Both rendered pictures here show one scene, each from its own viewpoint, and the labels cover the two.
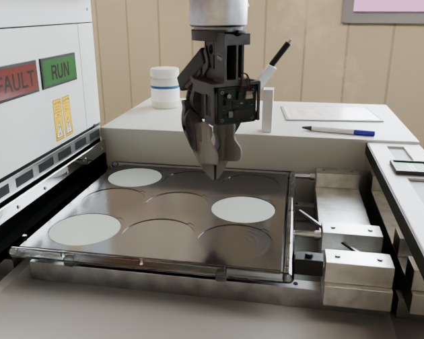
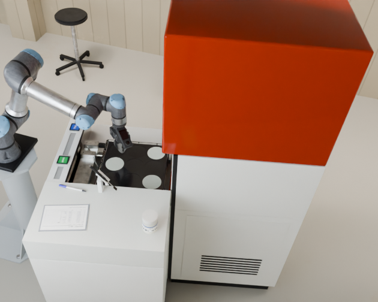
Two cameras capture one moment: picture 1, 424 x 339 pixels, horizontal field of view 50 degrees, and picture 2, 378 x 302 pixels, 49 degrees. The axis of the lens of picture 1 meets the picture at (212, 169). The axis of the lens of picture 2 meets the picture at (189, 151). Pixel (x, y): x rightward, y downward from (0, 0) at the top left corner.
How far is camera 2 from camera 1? 2.62 m
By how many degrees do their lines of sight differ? 115
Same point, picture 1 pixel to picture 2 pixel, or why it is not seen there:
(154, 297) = not seen: hidden behind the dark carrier
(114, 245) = (146, 147)
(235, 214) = (117, 160)
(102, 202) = (156, 165)
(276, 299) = not seen: hidden behind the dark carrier
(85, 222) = (157, 155)
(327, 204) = (86, 176)
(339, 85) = not seen: outside the picture
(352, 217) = (81, 169)
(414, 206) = (75, 141)
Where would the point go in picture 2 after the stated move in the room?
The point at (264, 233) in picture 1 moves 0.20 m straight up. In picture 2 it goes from (110, 153) to (107, 126)
